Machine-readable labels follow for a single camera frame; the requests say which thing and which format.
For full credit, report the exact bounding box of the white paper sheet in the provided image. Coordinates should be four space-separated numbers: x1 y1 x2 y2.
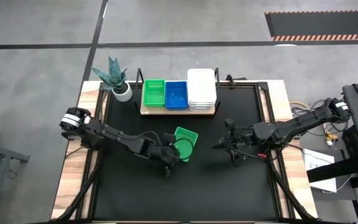
302 148 337 194

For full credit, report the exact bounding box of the black table mat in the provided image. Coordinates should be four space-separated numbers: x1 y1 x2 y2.
92 85 279 222

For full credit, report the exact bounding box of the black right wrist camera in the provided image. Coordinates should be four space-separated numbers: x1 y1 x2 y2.
224 117 236 133

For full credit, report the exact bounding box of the green plastic slotted basket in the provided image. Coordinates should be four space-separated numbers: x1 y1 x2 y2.
173 126 200 163
142 78 167 108

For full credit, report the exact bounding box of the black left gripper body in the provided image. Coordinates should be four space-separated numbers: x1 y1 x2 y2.
149 143 180 165

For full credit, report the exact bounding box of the black camera cable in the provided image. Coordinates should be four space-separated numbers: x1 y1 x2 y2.
227 146 265 159
147 130 196 163

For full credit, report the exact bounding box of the blue plastic basket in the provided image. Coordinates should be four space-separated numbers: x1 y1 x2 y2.
165 80 189 110

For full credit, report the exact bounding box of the black right camera cable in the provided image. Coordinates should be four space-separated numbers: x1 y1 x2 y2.
227 146 265 159

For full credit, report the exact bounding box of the yellow cable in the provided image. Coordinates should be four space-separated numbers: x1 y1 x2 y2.
288 101 310 110

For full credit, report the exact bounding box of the black table clamp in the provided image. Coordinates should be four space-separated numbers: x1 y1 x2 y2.
60 129 84 141

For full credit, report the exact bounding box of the yellow white plug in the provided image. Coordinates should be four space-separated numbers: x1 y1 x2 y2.
324 129 339 147

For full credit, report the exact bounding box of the white round plant pot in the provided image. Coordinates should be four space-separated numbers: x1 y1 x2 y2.
111 81 134 103

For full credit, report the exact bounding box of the artificial green succulent plant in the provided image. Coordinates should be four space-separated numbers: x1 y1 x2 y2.
91 56 128 91

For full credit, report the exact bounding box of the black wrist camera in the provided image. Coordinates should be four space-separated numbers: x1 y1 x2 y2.
224 117 236 133
162 133 177 144

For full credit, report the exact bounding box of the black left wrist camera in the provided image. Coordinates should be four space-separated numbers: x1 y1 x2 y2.
162 133 177 144

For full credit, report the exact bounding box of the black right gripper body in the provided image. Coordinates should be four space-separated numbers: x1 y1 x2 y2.
228 129 255 152

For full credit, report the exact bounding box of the black left camera cable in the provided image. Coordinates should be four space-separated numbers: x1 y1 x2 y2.
147 130 196 163

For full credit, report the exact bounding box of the black hazard striped floor mat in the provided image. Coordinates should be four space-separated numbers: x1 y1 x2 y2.
264 10 358 42

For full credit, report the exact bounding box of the black stand leg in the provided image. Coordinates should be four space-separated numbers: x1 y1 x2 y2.
306 157 358 184

